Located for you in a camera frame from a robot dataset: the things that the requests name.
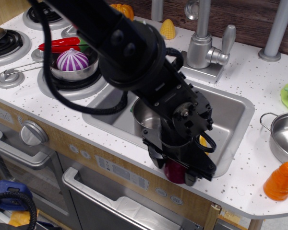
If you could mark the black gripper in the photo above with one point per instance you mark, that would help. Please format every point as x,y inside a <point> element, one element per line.
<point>188,153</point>

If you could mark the dark red sweet potato toy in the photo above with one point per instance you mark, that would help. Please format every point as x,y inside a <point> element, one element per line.
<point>174,172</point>

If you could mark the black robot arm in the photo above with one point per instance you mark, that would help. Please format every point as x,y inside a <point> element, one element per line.
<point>133,57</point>

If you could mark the steel pot in sink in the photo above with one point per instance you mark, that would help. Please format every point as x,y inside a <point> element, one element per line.
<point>144,117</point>

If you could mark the grey metal sink basin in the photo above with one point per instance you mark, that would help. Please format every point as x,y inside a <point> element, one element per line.
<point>231,115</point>

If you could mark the steel pot at right edge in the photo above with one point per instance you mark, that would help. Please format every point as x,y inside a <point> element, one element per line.
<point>278,141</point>

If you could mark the yellow bell pepper toy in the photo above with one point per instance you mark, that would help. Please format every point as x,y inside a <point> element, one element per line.
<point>202,141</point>

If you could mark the toy dishwasher door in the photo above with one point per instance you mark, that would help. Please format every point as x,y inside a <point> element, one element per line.
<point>103,204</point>

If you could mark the orange carrot toy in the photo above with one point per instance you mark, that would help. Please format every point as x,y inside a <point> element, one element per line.
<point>276,186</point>

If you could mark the silver toy faucet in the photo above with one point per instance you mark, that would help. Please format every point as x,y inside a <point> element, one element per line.
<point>203,61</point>

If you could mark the front right stove burner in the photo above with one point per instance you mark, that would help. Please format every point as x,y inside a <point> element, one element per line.
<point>78,90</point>

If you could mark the stove burner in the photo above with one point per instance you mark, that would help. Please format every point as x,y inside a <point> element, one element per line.
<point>78,90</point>
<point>13,46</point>
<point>55,21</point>

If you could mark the green plate at right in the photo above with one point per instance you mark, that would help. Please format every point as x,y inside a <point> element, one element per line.
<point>284,95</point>

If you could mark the yellow corn toy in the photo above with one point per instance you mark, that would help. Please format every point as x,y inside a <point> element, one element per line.
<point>167,29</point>

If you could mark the small steel saucepan on burner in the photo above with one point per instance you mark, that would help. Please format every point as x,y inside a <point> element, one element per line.
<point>79,75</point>

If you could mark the silver oven dial knob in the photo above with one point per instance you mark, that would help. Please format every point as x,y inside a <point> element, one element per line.
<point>32,134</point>

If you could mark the purple striped onion toy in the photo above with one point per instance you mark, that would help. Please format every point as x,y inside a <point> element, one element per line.
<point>72,60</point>

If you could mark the toy oven door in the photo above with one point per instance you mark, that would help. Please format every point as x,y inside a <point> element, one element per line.
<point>40,170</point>

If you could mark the yellow cloth on floor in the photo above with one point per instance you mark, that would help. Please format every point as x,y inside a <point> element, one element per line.
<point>19,218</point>

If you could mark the red chili pepper toy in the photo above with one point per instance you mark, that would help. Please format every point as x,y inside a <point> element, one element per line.
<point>65,44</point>

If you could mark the silver stove knob back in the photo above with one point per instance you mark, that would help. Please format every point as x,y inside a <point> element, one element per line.
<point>69,32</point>

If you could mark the silver stove knob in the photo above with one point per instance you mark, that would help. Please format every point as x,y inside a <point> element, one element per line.
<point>37,55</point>
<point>69,32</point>
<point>11,78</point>

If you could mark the silver stove knob middle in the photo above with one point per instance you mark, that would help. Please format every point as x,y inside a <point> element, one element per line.
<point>37,55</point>

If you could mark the blue clamp tool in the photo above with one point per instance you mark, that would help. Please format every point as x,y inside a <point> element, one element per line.
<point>11,203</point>

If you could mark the silver stove knob front left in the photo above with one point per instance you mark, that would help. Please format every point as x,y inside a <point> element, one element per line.
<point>11,78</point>

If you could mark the back left stove burner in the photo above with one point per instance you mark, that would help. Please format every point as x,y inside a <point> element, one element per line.
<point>55,21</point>

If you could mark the front left stove burner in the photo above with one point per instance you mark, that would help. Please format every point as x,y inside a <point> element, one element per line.
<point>13,46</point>

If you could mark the grey vertical post right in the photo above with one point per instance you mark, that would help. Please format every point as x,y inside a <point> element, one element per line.
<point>271,51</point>

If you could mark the grey vertical post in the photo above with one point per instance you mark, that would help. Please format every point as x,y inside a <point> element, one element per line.
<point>271,51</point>
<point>157,10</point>

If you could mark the grey vertical post middle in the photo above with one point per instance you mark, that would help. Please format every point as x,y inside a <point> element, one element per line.
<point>157,10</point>

